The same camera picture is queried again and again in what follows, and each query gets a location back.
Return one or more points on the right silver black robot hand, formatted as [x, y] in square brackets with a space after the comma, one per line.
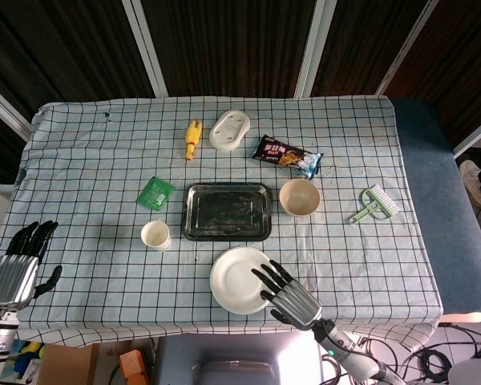
[300, 306]

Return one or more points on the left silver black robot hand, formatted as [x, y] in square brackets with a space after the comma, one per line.
[12, 280]

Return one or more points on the white round plate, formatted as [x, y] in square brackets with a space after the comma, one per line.
[232, 280]

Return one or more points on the beige bowl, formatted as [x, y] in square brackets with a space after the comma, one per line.
[300, 198]

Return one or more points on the white paper cup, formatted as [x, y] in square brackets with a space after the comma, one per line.
[155, 236]

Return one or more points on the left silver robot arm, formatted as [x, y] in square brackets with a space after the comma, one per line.
[0, 345]

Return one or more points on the rectangular metal tray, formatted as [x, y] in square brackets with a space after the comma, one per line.
[226, 212]

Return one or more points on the blue yellow plastic object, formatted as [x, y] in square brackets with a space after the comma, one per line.
[28, 355]

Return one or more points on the brown cardboard box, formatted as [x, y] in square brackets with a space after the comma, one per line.
[68, 365]

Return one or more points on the green cleaning brush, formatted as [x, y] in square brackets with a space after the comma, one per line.
[378, 200]

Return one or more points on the orange device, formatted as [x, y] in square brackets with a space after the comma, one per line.
[134, 367]

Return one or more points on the checked light blue tablecloth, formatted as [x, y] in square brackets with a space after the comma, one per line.
[104, 160]

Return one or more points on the dark snack packet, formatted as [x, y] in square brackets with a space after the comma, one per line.
[280, 154]

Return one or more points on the green sachet packet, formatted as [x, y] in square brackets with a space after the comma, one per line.
[155, 193]

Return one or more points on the blue padded table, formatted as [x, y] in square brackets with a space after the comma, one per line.
[437, 200]

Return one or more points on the white round object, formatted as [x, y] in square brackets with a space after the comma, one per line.
[473, 373]

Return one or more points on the white oval dish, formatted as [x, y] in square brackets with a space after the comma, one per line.
[229, 130]

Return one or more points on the yellow rubber chicken toy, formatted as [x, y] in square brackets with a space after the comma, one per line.
[193, 138]

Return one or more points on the white frame rail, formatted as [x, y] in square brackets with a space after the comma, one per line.
[475, 140]
[6, 108]

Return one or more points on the white frame post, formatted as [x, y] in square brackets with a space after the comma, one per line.
[407, 48]
[314, 52]
[146, 52]

